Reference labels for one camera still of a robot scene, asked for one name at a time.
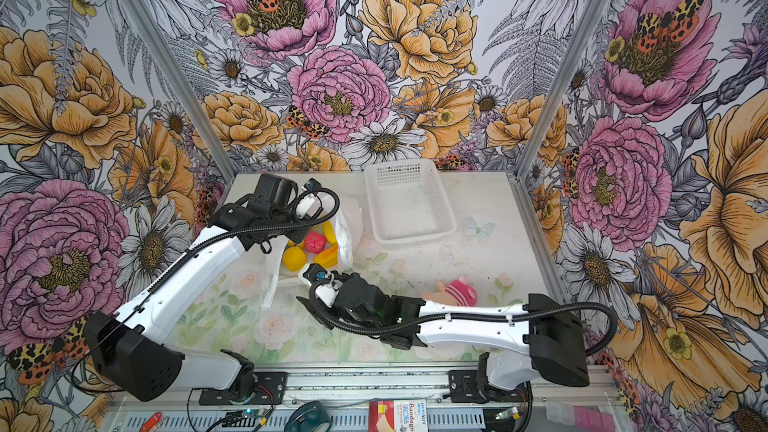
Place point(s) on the yellow toy fruit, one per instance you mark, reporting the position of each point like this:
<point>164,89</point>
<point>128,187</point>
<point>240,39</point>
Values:
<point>294,258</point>

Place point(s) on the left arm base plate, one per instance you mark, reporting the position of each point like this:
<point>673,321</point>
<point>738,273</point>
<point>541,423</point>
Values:
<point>261,388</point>

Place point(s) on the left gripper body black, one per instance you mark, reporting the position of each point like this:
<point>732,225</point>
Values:
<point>287,223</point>

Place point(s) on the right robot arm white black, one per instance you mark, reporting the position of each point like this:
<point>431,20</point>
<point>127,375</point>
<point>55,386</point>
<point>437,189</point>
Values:
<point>539,339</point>

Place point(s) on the red handled tool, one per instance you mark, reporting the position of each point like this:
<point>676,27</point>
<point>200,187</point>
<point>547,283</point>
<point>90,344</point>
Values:
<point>153,422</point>

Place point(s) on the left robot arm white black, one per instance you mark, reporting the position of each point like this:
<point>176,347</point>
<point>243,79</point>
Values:
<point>128,347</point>

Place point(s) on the white plastic mesh basket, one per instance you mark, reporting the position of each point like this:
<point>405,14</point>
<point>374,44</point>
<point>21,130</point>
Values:
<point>408,203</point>

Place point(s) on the orange toy fruit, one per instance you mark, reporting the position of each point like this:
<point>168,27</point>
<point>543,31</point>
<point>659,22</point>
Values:
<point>328,258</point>

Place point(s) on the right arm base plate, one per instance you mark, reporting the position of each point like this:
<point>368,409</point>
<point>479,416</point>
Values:
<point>465,386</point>

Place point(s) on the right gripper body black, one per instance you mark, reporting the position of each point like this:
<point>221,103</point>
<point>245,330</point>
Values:
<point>339,309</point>

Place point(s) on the pink toy fruit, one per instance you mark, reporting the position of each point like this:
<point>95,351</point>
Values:
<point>315,243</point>

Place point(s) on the translucent white plastic bag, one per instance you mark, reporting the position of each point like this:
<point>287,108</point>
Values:
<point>344,229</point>

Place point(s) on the cartoon boy plush doll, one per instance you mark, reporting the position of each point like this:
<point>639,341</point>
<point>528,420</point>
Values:
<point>458,292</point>

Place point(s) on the pink item in clear box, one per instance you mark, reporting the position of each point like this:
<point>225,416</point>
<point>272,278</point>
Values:
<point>579,416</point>

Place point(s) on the red bandage box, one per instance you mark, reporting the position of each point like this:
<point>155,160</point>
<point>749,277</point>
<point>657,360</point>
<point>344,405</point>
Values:
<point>406,415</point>

